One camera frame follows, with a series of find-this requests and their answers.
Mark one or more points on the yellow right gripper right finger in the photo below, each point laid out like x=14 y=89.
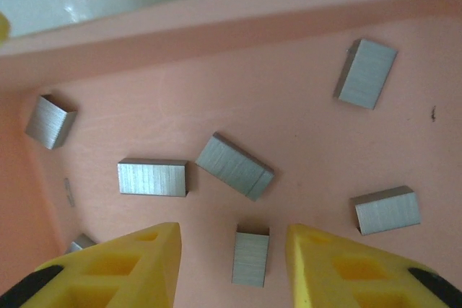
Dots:
x=361 y=279

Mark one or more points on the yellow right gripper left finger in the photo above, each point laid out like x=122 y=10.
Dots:
x=108 y=279

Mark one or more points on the pink plastic tray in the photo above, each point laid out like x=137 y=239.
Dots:
x=288 y=124

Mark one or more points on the silver staple strip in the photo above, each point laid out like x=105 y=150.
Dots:
x=50 y=122
x=250 y=257
x=234 y=167
x=153 y=178
x=81 y=243
x=388 y=210
x=366 y=74

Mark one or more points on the single loose metal staple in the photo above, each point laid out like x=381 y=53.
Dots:
x=68 y=192

